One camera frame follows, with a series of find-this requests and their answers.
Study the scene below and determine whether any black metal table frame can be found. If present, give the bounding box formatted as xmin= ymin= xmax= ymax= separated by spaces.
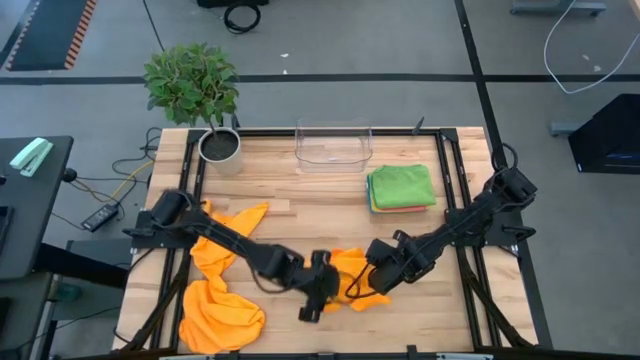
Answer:
xmin=122 ymin=114 xmax=554 ymax=360

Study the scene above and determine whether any yellow microfiber towel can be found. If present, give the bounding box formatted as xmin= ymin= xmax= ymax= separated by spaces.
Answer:
xmin=368 ymin=172 xmax=402 ymax=215

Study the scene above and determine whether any green leafy plant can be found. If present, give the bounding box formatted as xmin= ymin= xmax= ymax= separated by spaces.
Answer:
xmin=143 ymin=42 xmax=241 ymax=129

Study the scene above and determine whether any black power adapter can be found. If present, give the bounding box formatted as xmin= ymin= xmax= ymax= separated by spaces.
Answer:
xmin=80 ymin=202 xmax=121 ymax=233

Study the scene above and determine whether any black right arm cable loop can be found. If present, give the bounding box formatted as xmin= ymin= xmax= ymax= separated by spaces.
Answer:
xmin=490 ymin=141 xmax=520 ymax=172

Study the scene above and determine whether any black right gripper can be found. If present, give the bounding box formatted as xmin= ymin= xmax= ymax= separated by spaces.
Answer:
xmin=366 ymin=246 xmax=436 ymax=297

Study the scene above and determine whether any clear plastic bin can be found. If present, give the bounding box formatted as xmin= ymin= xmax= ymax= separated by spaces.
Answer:
xmin=293 ymin=119 xmax=375 ymax=174

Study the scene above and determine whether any black cabinet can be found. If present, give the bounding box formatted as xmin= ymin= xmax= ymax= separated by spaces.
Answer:
xmin=567 ymin=92 xmax=640 ymax=176

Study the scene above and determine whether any white floor cable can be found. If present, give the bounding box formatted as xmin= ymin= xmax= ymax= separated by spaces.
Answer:
xmin=542 ymin=0 xmax=640 ymax=96

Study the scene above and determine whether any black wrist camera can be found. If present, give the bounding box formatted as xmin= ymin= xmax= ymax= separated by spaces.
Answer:
xmin=309 ymin=249 xmax=335 ymax=270
xmin=366 ymin=237 xmax=397 ymax=261

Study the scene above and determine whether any yellow floor cable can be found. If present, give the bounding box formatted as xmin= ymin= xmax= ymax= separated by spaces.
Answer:
xmin=74 ymin=158 xmax=157 ymax=202

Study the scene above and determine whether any black desk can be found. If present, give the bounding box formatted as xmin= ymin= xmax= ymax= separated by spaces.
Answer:
xmin=0 ymin=134 xmax=75 ymax=281

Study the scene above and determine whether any pink microfiber towel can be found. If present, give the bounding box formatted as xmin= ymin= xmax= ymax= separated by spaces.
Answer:
xmin=372 ymin=203 xmax=430 ymax=214

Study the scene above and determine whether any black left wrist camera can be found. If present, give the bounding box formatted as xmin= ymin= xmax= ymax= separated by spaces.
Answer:
xmin=309 ymin=249 xmax=335 ymax=270

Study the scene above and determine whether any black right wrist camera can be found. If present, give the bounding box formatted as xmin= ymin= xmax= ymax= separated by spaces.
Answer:
xmin=366 ymin=237 xmax=397 ymax=261

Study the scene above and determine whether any black mat with orange stripes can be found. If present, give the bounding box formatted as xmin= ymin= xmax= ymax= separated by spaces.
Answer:
xmin=4 ymin=0 xmax=98 ymax=72

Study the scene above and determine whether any green microfiber towel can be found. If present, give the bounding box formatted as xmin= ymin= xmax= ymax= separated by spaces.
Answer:
xmin=369 ymin=163 xmax=438 ymax=211

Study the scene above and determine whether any orange microfiber towel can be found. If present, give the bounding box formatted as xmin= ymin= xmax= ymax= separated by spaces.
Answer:
xmin=322 ymin=246 xmax=393 ymax=314
xmin=178 ymin=199 xmax=272 ymax=356

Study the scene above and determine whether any mint green stapler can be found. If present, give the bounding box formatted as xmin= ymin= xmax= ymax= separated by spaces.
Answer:
xmin=8 ymin=137 xmax=55 ymax=179

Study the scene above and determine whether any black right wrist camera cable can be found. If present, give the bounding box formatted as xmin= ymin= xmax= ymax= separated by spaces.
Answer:
xmin=344 ymin=263 xmax=374 ymax=301

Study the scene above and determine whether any white plant pot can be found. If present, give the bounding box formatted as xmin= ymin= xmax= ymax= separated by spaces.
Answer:
xmin=197 ymin=126 xmax=245 ymax=178

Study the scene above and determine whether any coiled black cable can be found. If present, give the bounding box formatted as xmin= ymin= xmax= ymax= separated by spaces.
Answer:
xmin=222 ymin=1 xmax=263 ymax=36

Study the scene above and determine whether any grey furniture base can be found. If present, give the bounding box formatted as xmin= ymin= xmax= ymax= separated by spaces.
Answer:
xmin=509 ymin=0 xmax=608 ymax=17

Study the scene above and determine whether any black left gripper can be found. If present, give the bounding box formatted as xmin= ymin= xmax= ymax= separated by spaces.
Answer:
xmin=293 ymin=266 xmax=343 ymax=324

